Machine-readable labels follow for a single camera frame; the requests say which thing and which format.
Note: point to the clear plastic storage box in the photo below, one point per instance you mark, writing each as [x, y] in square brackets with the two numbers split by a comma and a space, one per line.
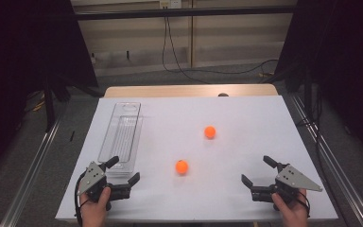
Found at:
[119, 138]

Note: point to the white wall socket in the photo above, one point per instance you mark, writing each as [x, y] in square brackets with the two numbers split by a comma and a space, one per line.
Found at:
[170, 3]

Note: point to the person's right hand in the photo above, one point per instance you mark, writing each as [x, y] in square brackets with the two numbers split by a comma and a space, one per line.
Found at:
[293, 214]

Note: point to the dark knob at table edge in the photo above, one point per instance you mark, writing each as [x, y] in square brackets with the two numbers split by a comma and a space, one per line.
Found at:
[223, 94]

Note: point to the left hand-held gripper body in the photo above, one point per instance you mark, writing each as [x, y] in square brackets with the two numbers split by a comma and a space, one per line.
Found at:
[94, 179]

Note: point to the black metal stand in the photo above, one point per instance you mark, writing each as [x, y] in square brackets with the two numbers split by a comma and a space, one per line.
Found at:
[49, 107]

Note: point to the metal floor rail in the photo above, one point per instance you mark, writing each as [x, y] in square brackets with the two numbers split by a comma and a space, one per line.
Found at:
[28, 183]
[337, 170]

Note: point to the dark curtain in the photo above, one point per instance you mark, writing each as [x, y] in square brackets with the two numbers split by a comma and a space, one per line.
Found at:
[346, 63]
[19, 63]

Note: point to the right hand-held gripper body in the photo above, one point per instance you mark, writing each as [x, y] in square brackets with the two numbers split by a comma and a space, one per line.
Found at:
[293, 179]

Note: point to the person's left hand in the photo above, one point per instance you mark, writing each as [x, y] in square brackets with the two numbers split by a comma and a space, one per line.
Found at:
[93, 213]

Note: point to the black horizontal bar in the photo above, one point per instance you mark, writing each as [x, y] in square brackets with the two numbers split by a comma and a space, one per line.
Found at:
[170, 13]

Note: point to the small black floor object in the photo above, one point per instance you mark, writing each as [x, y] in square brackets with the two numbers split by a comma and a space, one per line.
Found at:
[72, 136]

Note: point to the orange ping-pong ball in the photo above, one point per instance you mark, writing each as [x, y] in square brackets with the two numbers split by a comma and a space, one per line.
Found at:
[181, 167]
[210, 132]

